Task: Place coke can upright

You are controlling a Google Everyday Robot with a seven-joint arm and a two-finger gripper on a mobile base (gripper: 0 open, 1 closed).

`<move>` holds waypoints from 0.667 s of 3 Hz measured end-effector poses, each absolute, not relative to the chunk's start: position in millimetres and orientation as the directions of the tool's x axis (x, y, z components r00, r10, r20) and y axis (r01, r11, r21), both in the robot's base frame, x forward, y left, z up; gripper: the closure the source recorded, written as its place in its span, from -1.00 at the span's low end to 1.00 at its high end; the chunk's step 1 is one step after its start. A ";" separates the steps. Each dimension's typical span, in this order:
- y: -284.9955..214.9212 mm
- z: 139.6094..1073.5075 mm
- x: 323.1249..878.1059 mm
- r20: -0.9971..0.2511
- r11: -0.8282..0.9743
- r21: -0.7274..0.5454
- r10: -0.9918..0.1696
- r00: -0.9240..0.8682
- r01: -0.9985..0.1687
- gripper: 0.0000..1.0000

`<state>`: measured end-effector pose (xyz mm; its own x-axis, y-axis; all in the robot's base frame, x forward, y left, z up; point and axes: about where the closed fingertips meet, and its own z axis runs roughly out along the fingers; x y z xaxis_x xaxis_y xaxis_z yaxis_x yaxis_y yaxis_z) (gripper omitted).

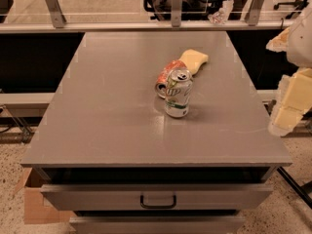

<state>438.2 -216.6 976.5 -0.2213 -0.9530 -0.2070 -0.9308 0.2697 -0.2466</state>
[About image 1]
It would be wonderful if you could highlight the white green 7up can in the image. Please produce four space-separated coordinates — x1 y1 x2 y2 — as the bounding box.
165 68 193 118

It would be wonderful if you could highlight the black office chair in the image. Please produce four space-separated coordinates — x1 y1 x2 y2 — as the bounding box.
141 0 254 21
273 0 309 20

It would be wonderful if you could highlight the black office chair right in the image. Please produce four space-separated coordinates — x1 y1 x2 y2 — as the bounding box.
273 0 309 20

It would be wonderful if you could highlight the crumpled clear plastic bag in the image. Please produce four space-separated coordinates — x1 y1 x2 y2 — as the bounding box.
208 1 233 25

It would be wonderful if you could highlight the yellow sponge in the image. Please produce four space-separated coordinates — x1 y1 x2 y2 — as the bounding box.
179 49 209 75

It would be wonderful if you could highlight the black drawer handle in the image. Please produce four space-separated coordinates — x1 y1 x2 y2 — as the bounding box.
139 195 177 210

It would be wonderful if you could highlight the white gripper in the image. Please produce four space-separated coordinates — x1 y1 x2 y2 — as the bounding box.
266 6 312 137

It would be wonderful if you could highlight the grey cabinet lower drawer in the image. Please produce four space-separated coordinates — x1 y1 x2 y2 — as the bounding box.
69 215 245 234

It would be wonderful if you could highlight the grey cabinet drawer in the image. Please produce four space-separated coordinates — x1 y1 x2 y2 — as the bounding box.
69 215 245 234
41 184 272 212

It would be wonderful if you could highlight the red coke can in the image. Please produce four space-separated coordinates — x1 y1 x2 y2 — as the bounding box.
155 59 186 98

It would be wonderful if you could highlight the grey cabinet top drawer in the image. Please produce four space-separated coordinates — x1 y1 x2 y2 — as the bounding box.
41 184 272 212

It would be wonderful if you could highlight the brown cardboard box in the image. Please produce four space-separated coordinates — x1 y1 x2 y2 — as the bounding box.
14 168 74 224

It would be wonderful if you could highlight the metal railing frame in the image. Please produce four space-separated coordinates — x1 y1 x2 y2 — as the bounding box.
0 0 293 32

